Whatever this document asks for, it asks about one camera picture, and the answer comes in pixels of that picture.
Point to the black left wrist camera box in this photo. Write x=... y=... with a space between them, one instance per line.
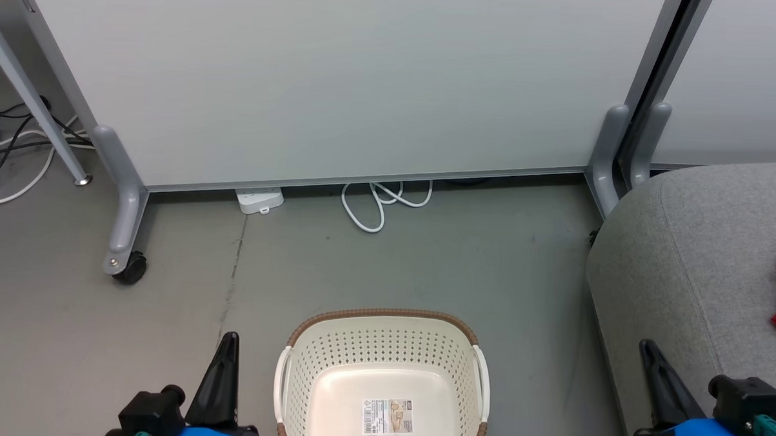
x=152 y=413

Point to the printed paper basket label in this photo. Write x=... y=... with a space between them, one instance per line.
x=387 y=417

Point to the narrow white partition panel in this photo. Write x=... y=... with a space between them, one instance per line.
x=735 y=82

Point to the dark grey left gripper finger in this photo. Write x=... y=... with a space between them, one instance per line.
x=221 y=386

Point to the cream perforated plastic laundry basket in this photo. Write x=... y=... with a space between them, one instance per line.
x=382 y=379

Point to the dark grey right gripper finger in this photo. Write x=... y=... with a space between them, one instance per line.
x=669 y=392

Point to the white power strip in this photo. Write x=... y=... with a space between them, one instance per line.
x=259 y=199

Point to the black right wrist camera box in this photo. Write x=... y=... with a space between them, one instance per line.
x=746 y=397

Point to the grey fabric sofa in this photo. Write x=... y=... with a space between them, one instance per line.
x=696 y=267

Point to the large white partition panel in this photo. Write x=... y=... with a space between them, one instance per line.
x=341 y=81

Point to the grey metal table leg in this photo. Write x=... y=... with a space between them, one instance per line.
x=25 y=83

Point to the black caster wheel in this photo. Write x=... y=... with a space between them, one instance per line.
x=131 y=268

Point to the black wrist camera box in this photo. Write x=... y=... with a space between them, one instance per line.
x=746 y=397
x=152 y=413

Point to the grey partition foot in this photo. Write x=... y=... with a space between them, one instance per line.
x=608 y=155
x=649 y=143
x=127 y=202

